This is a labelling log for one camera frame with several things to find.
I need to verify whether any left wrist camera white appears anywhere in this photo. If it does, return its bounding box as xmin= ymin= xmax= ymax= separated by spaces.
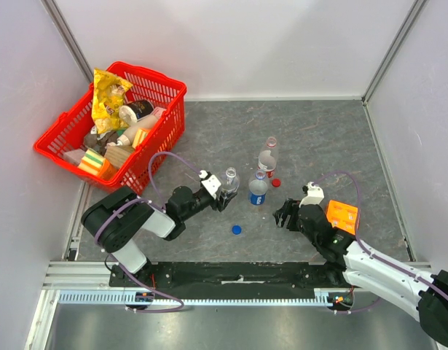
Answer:
xmin=198 ymin=170 xmax=221 ymax=200

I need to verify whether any purple cable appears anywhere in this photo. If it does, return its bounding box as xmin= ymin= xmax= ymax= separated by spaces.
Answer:
xmin=93 ymin=150 xmax=206 ymax=314
xmin=310 ymin=170 xmax=448 ymax=315

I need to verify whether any striped yellow green sponge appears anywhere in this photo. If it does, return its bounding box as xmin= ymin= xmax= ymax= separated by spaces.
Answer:
xmin=78 ymin=149 xmax=105 ymax=176

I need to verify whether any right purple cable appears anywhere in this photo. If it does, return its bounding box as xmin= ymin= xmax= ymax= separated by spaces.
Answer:
xmin=310 ymin=170 xmax=448 ymax=315

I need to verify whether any wooden block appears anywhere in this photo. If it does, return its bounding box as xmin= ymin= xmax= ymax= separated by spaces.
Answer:
xmin=104 ymin=146 xmax=135 ymax=169

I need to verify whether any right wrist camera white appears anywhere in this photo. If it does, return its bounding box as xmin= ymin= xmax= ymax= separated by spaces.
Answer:
xmin=299 ymin=182 xmax=325 ymax=208

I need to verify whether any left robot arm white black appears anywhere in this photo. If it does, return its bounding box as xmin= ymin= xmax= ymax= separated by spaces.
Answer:
xmin=81 ymin=185 xmax=237 ymax=287

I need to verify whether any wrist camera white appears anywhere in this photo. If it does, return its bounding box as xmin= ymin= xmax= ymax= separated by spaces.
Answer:
xmin=299 ymin=182 xmax=325 ymax=208
xmin=198 ymin=170 xmax=221 ymax=200

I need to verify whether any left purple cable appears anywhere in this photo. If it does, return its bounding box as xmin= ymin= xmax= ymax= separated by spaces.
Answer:
xmin=93 ymin=150 xmax=206 ymax=314

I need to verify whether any small clear water bottle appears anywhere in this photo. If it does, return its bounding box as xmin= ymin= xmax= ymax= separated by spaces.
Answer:
xmin=221 ymin=167 xmax=240 ymax=193

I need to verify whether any blue bottle cap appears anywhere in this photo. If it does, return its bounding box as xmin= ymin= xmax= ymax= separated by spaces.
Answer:
xmin=232 ymin=225 xmax=242 ymax=235

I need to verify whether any white cable duct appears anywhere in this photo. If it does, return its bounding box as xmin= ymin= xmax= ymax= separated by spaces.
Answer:
xmin=58 ymin=290 xmax=333 ymax=307

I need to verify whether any beige sauce bottle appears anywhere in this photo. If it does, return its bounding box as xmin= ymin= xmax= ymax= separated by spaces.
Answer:
xmin=116 ymin=107 xmax=165 ymax=146

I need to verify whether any yellow chips bag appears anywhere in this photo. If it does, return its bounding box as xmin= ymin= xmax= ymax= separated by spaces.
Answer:
xmin=92 ymin=69 xmax=133 ymax=134

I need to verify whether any brown cup with lid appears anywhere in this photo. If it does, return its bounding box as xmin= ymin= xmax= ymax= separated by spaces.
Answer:
xmin=119 ymin=100 xmax=154 ymax=125

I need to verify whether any yellow wafer pack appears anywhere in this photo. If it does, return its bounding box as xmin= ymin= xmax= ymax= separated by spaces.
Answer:
xmin=132 ymin=128 xmax=150 ymax=149

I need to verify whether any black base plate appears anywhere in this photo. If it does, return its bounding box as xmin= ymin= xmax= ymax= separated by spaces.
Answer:
xmin=109 ymin=262 xmax=350 ymax=288

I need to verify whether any orange packet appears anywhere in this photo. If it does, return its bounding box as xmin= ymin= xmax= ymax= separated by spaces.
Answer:
xmin=97 ymin=159 xmax=117 ymax=181

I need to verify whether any red plastic basket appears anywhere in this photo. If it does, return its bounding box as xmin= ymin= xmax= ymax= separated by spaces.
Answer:
xmin=34 ymin=61 xmax=186 ymax=195

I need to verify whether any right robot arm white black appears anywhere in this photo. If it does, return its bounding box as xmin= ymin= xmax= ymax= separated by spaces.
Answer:
xmin=273 ymin=198 xmax=448 ymax=348

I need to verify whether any orange snack box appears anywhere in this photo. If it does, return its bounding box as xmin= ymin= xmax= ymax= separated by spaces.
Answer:
xmin=326 ymin=200 xmax=358 ymax=235

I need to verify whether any blue label pepsi bottle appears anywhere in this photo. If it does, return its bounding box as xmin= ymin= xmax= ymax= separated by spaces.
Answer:
xmin=248 ymin=169 xmax=269 ymax=206

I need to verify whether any red label clear bottle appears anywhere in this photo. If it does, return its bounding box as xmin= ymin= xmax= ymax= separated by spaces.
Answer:
xmin=258 ymin=136 xmax=279 ymax=179

